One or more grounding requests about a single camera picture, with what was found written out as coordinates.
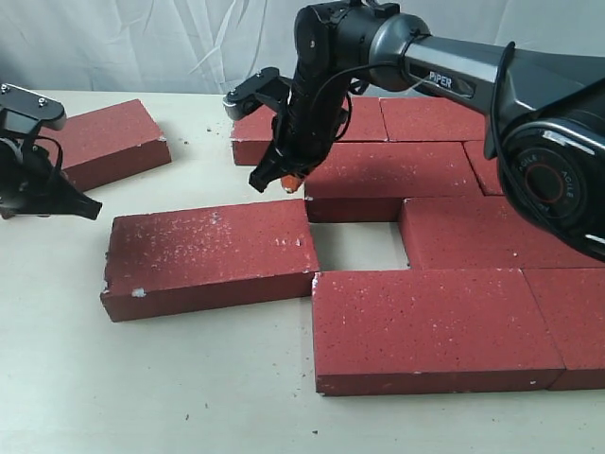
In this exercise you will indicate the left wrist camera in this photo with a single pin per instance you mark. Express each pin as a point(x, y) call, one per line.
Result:
point(24, 112)

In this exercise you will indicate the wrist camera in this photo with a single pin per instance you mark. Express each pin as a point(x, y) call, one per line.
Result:
point(24, 112)
point(266, 87)

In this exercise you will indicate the lone red brick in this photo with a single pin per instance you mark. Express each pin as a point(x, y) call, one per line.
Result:
point(110, 144)

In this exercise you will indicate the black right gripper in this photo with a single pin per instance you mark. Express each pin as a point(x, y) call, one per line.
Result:
point(308, 131)

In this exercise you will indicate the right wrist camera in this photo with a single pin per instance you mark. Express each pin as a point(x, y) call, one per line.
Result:
point(266, 87)

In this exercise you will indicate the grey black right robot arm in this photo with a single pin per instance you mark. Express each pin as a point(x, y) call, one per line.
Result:
point(544, 112)

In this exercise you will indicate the speckled chipped red brick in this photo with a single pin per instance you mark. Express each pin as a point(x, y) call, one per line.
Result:
point(183, 261)

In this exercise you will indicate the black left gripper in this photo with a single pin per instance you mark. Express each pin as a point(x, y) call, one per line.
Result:
point(32, 185)

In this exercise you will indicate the white fabric backdrop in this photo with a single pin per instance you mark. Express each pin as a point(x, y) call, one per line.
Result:
point(208, 47)

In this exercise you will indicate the right edge red brick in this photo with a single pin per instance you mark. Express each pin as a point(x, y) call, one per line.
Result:
point(485, 170)

